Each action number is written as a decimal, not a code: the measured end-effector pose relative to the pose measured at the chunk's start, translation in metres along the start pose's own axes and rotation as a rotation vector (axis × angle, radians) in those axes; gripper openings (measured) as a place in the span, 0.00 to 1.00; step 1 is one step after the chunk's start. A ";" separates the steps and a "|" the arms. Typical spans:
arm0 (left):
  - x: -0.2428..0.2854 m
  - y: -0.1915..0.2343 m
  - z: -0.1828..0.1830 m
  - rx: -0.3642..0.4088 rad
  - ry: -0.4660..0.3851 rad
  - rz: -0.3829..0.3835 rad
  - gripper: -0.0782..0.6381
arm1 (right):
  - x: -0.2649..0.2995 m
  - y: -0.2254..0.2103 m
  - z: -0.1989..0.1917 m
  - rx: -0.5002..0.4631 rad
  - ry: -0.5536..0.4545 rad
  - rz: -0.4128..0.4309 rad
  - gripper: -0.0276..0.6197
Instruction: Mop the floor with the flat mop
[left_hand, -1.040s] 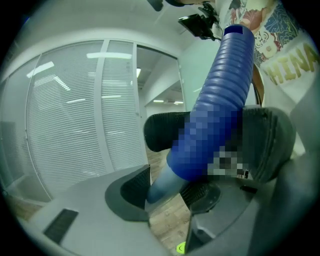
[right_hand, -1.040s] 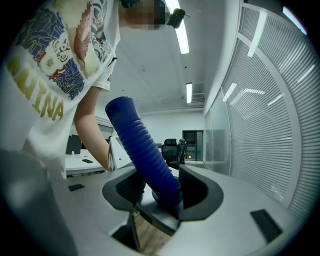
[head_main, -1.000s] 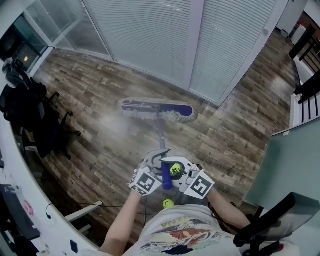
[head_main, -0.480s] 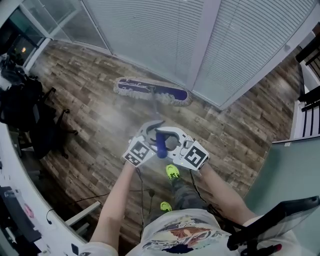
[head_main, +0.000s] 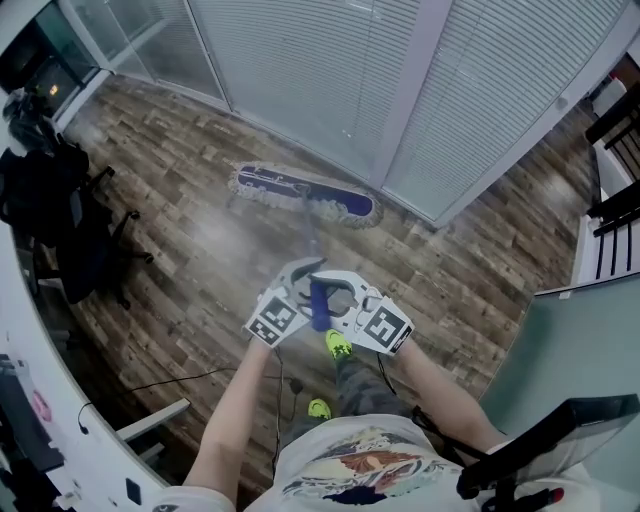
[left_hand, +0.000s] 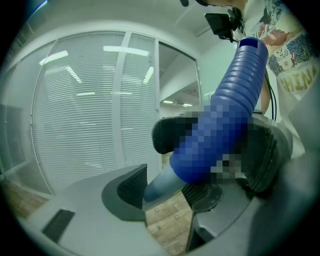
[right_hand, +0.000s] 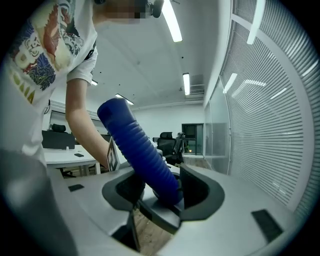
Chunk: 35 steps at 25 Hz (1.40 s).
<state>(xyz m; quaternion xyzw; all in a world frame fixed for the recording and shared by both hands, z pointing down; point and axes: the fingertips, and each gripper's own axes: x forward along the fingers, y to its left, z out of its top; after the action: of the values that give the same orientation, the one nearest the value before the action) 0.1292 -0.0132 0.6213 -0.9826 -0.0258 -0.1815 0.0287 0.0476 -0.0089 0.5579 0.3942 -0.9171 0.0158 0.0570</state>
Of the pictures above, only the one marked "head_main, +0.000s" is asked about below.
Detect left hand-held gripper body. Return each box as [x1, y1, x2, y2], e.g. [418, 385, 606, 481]
[242, 283, 312, 350]

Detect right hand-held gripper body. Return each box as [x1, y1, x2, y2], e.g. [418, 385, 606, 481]
[343, 286, 417, 358]

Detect blue mop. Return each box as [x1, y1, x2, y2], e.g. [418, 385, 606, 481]
[227, 160, 386, 332]

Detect person's left forearm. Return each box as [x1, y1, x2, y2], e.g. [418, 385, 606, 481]
[182, 339, 281, 512]

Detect person's right forearm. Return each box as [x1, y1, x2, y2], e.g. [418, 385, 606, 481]
[397, 344, 509, 451]

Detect wooden floor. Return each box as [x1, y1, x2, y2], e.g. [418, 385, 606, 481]
[29, 74, 601, 512]

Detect person's right neon shoe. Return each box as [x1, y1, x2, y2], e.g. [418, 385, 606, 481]
[324, 328, 354, 360]

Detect person's camouflage trousers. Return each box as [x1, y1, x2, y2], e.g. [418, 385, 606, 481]
[279, 354, 416, 446]

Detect person's white printed t-shirt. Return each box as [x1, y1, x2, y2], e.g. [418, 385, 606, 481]
[149, 414, 601, 512]

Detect black body-worn device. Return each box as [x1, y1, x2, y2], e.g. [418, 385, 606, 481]
[457, 393, 640, 512]

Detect frosted glass panel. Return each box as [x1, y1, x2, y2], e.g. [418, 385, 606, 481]
[479, 272, 640, 454]

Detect wide white window blinds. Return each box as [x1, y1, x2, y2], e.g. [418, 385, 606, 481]
[189, 0, 421, 174]

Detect narrow white window blinds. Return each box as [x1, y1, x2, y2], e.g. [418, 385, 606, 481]
[382, 0, 629, 224]

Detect black mesh office chair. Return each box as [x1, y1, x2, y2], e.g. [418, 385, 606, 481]
[0, 144, 155, 311]

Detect long white curved desk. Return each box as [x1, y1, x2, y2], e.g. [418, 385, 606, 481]
[0, 219, 194, 512]

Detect pink desk item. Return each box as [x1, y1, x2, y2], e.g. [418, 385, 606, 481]
[32, 389, 54, 424]

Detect black slatted rack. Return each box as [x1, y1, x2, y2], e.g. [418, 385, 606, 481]
[584, 89, 640, 281]

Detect frosted glass partition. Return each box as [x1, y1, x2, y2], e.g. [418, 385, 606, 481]
[59, 0, 231, 114]

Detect grey jacket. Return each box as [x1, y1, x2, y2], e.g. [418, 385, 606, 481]
[2, 87, 59, 154]

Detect dark glass balcony door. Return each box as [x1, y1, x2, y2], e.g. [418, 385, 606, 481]
[0, 0, 104, 119]

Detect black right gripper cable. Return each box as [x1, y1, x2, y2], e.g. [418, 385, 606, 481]
[375, 352, 481, 466]

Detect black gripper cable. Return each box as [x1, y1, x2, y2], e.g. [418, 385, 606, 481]
[269, 347, 304, 484]
[375, 352, 481, 466]

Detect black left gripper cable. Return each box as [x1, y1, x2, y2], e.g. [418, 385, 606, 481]
[269, 347, 304, 484]

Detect black power cable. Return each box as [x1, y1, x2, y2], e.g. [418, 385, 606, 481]
[77, 367, 301, 436]

